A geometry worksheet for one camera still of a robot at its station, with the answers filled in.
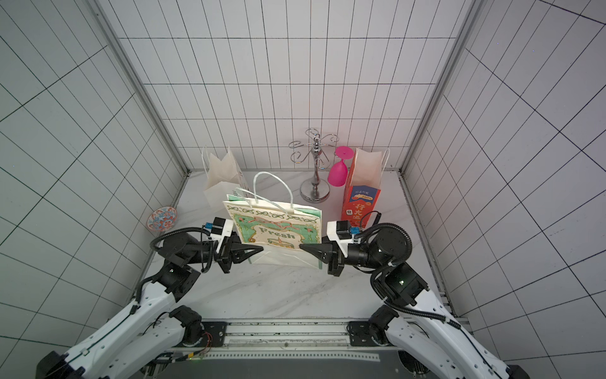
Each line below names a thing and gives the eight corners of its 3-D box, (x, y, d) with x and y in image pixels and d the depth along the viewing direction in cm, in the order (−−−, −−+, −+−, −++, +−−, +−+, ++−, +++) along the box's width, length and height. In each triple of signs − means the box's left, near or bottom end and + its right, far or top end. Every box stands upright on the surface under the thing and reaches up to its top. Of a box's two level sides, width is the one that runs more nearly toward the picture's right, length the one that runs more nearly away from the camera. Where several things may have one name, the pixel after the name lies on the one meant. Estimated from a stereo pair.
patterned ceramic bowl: (148, 232, 99) (143, 227, 95) (158, 211, 105) (154, 206, 102) (171, 232, 99) (166, 227, 96) (179, 211, 105) (176, 206, 102)
